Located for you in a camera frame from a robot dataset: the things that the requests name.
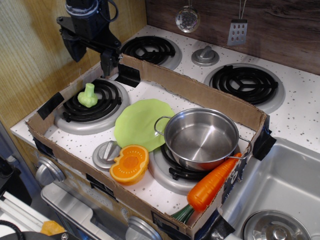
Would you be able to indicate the silver stove knob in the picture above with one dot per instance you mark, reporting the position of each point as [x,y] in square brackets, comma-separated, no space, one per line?
[104,155]
[205,57]

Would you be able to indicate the small orange object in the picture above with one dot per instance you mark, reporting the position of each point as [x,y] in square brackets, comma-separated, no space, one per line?
[51,228]

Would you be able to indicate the silver sink drain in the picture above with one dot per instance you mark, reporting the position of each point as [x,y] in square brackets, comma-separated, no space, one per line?
[273,225]

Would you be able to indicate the black burner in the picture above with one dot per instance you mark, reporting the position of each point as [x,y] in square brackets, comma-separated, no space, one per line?
[75,118]
[251,83]
[169,174]
[154,49]

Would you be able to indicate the stainless steel pan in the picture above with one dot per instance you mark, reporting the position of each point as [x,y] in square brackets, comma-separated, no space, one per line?
[200,139]

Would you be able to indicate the cardboard fence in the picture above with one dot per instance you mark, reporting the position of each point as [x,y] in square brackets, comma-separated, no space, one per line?
[189,89]

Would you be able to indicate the orange toy carrot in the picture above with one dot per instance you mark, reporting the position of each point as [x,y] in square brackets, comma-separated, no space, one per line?
[205,191]

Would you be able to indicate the back left black burner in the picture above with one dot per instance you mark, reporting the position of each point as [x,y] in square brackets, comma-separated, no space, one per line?
[154,49]

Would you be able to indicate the left silver oven knob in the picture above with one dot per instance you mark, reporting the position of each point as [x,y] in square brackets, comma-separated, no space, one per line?
[48,172]

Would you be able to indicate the hanging silver spatula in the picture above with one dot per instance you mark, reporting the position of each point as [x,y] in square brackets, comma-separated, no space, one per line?
[238,27]

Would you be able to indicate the green toy broccoli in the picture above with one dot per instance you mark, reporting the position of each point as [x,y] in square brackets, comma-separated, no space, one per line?
[88,98]

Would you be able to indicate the front left black burner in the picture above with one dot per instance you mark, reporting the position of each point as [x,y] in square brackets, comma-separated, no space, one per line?
[75,118]

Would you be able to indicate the front silver stove knob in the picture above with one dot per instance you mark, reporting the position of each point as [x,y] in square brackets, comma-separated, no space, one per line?
[104,155]

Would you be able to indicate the back right black burner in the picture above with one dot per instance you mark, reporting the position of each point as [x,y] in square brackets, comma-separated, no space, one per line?
[251,83]

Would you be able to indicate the light green plate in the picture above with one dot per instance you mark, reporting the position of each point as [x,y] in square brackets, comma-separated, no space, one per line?
[142,124]

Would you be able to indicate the back silver stove knob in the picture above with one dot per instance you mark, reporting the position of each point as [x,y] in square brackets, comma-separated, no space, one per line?
[205,57]

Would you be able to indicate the hanging silver skimmer ladle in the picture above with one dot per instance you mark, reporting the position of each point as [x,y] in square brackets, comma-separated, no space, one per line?
[188,18]

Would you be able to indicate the right silver oven knob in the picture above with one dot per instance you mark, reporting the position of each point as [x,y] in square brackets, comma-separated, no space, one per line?
[138,229]

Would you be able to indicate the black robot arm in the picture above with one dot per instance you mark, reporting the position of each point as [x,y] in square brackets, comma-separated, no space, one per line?
[88,27]

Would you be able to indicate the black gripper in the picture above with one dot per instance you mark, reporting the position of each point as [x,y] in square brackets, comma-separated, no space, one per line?
[88,26]

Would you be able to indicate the front right black burner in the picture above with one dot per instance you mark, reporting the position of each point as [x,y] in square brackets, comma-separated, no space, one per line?
[169,174]

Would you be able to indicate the orange toy pumpkin half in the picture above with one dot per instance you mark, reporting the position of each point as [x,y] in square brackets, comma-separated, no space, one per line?
[131,164]

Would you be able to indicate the silver oven knob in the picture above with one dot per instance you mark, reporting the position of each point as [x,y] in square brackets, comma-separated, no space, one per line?
[48,172]
[138,229]

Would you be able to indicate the silver sink basin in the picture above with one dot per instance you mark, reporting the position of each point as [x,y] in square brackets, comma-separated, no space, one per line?
[286,180]

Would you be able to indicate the silver oven door handle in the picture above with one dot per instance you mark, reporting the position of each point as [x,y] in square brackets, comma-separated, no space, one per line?
[83,215]

